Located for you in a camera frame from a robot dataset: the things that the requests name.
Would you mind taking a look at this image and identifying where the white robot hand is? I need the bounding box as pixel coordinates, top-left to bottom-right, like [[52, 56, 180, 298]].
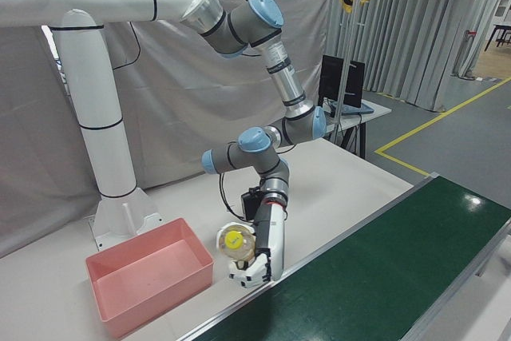
[[216, 200, 287, 290]]

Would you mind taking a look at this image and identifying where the orange juice bottle yellow cap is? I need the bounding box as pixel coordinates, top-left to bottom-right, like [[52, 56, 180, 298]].
[[215, 224, 259, 272]]

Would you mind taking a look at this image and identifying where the pink plastic basket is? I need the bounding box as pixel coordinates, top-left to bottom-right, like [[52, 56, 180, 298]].
[[85, 217, 216, 340]]

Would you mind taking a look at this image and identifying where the green conveyor belt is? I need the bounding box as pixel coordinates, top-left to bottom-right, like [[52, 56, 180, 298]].
[[167, 171, 511, 341], [194, 176, 511, 341]]

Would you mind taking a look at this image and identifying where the blue grey laptop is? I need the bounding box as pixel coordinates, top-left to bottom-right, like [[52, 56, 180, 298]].
[[323, 100, 375, 117]]

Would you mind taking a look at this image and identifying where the grey side table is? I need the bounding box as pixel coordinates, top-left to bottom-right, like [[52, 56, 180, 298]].
[[319, 97, 393, 159]]

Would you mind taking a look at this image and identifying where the grey backdrop cloth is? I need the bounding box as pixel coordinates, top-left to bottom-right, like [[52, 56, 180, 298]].
[[0, 0, 333, 259]]

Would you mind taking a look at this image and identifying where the black monitor on side table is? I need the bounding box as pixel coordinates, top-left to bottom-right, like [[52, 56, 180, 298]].
[[320, 54, 366, 109]]

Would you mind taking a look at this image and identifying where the white robot torso stand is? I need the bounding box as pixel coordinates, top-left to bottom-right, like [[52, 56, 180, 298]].
[[0, 0, 215, 253]]

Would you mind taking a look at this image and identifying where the grey pleated curtain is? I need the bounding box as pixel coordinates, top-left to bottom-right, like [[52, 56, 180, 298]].
[[326, 0, 511, 113]]

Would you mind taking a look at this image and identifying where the black wooden table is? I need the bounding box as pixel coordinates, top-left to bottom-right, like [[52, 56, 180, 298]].
[[484, 23, 511, 53]]

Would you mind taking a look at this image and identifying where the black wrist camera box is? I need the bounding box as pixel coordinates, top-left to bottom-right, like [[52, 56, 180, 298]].
[[240, 187, 265, 221]]

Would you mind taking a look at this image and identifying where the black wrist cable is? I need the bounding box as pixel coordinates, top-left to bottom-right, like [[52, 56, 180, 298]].
[[216, 170, 256, 223]]

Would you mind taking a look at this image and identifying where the black cable on backdrop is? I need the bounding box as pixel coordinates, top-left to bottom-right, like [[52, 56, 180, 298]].
[[111, 18, 143, 71]]

